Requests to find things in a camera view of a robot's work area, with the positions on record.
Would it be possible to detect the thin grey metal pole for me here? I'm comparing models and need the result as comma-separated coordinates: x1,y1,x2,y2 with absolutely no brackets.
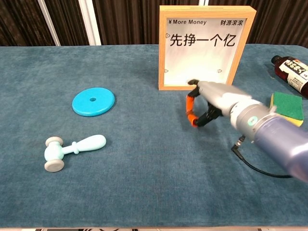
38,0,61,46

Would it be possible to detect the dark pleated curtain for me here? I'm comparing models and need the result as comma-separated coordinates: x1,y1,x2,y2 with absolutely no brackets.
0,0,308,47

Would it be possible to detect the wooden money box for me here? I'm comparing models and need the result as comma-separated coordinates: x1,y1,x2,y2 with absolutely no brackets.
158,5,257,91

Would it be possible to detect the wide white metal pole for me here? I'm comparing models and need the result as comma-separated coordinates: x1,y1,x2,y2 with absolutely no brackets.
79,0,102,46

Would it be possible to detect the blue velvet table cloth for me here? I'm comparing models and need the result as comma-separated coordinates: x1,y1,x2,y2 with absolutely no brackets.
0,44,308,228

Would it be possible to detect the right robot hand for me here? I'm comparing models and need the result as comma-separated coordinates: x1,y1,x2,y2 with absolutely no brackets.
185,78,253,128

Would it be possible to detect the dark sauce bottle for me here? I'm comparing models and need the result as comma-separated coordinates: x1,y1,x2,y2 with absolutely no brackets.
271,55,308,99

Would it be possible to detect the blue disc with hole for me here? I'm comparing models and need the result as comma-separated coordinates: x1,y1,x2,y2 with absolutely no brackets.
72,87,116,117

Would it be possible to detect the green and yellow sponge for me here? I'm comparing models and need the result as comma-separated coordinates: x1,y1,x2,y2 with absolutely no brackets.
270,91,304,128

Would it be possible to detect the light blue toy hammer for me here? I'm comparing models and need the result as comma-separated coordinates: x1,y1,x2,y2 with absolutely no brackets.
44,134,107,173

